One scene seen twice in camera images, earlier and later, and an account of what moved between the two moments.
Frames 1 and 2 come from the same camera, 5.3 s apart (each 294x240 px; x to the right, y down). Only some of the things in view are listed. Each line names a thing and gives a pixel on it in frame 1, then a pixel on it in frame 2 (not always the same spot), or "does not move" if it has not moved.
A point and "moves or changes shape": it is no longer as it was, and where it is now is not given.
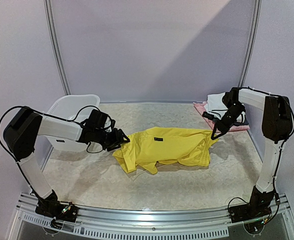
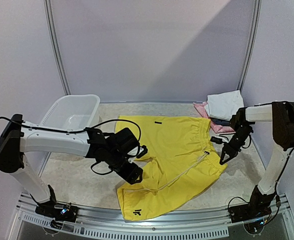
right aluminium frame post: [250, 43] does not move
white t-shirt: [216, 106] does not move
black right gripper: [222, 125] -> [231, 147]
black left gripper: [115, 137] -> [130, 175]
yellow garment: [188, 147] moves or changes shape
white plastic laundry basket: [74, 108] does not move
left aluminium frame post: [62, 62] does not move
